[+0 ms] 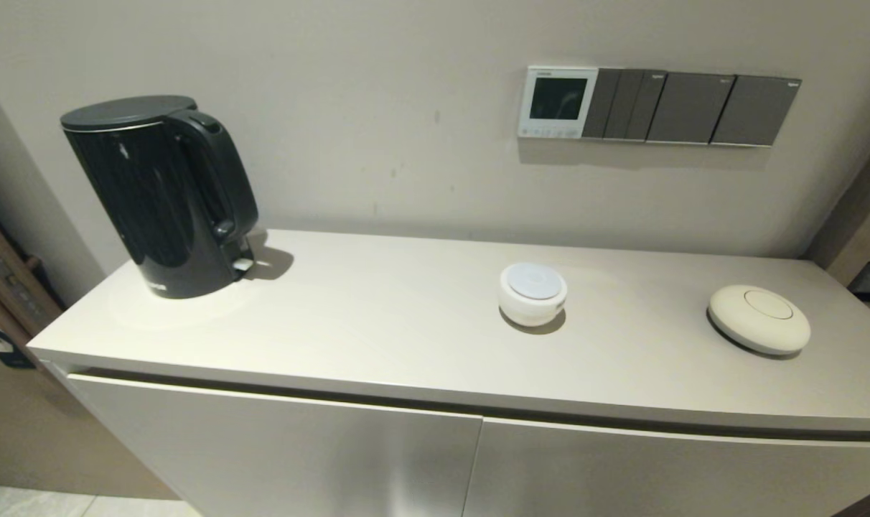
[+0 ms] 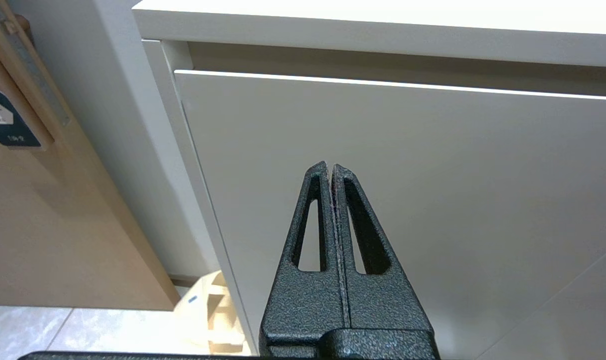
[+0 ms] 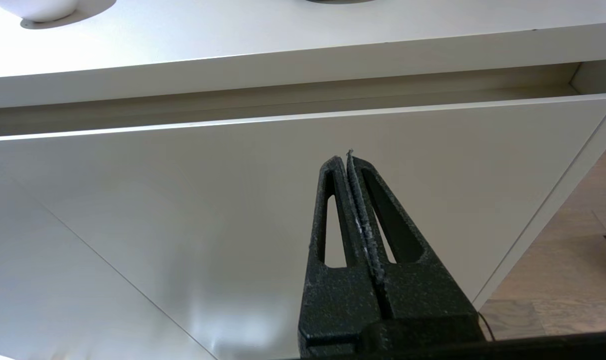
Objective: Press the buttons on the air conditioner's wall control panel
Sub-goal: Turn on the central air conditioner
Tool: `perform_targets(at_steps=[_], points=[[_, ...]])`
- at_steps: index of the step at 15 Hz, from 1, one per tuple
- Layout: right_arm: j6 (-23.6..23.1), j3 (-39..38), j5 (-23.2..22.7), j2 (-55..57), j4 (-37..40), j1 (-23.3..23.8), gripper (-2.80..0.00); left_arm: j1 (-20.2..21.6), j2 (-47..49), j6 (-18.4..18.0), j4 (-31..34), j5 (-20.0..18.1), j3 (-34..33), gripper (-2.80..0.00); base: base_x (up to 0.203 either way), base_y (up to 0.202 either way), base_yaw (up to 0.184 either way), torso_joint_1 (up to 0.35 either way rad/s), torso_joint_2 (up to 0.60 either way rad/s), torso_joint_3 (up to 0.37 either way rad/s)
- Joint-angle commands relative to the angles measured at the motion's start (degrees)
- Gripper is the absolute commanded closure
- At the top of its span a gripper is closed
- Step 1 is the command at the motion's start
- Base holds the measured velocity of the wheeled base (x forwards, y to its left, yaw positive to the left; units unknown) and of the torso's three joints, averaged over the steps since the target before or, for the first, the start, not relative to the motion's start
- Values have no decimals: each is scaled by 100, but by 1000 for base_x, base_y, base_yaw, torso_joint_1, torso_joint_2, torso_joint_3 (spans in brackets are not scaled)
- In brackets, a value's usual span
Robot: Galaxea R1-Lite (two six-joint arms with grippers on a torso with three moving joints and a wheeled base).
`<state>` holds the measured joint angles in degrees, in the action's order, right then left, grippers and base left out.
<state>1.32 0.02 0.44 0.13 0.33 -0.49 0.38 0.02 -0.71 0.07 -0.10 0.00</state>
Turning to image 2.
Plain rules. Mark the metal door lock plate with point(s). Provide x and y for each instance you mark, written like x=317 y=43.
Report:
x=33 y=70

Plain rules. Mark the brown door knob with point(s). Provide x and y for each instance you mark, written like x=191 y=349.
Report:
x=24 y=27

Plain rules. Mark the dark blue door sign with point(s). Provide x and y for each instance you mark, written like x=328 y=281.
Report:
x=8 y=127

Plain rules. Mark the white cabinet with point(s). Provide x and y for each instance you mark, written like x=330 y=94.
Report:
x=333 y=35

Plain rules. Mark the light wooden stand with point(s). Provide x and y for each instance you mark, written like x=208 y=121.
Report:
x=203 y=320

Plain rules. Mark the white cabinet door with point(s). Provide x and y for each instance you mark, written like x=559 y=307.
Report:
x=458 y=165

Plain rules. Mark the brown wooden door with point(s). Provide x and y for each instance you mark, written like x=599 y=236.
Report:
x=58 y=225

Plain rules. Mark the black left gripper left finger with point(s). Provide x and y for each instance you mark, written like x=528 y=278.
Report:
x=303 y=300

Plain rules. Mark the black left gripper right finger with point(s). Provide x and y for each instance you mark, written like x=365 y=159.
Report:
x=383 y=300

